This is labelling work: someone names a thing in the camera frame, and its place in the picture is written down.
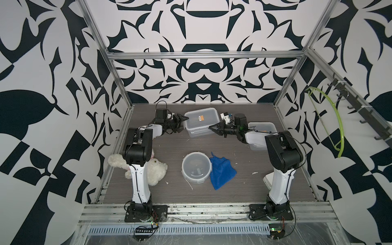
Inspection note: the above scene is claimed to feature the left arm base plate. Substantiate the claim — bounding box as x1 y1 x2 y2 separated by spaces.
125 204 168 223

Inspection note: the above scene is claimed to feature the green bow saw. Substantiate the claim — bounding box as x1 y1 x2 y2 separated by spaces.
306 87 346 158

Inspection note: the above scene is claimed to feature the blue microfiber cloth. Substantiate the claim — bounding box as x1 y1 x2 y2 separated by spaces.
210 153 237 190

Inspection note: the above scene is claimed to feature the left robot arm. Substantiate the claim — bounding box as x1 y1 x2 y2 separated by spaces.
121 109 189 215

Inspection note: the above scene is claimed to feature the square clear lunch box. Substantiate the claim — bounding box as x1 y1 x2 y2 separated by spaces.
245 122 277 151

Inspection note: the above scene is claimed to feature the tall rectangular clear lunch box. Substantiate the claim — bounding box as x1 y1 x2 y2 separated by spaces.
184 107 221 138

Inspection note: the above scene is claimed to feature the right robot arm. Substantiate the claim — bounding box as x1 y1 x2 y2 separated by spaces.
209 113 304 219

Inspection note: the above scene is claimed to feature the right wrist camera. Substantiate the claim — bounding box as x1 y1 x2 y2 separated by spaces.
220 112 233 125

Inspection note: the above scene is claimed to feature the white flat box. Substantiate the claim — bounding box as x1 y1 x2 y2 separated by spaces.
263 173 274 190

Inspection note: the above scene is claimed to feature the round clear lunch box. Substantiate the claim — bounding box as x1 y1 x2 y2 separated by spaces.
181 152 212 184

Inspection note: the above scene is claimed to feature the black wall hook rack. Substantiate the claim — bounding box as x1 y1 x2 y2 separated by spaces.
328 73 392 148

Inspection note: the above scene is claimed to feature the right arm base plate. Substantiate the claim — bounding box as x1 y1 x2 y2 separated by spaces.
248 202 294 221

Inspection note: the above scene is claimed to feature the white plush toy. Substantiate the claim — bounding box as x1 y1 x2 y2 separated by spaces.
108 151 168 186

